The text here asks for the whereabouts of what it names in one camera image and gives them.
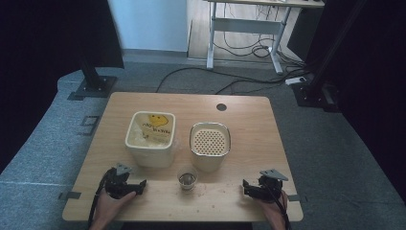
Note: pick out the white metal frame desk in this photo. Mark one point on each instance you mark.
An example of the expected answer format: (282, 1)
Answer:
(245, 25)

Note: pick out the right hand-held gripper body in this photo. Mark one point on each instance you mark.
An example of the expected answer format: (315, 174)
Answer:
(268, 188)

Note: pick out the cream pot with perforated strainer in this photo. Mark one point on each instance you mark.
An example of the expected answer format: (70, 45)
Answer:
(209, 150)

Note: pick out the yellow printed plastic bag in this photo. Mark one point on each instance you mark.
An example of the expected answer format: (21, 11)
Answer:
(156, 127)

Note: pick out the round dark table grommet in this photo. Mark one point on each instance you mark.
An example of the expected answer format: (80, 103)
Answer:
(221, 107)

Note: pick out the black curtain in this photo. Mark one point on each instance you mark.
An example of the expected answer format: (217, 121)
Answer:
(48, 48)
(370, 80)

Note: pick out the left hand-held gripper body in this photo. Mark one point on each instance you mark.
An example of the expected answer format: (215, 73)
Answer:
(115, 185)

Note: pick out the white power strip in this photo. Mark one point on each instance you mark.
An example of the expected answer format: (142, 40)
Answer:
(295, 80)

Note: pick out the black metal stand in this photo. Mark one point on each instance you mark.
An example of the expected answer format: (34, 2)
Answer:
(316, 92)
(94, 84)

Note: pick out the cream square rice container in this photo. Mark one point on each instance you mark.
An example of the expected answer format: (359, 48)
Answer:
(150, 153)

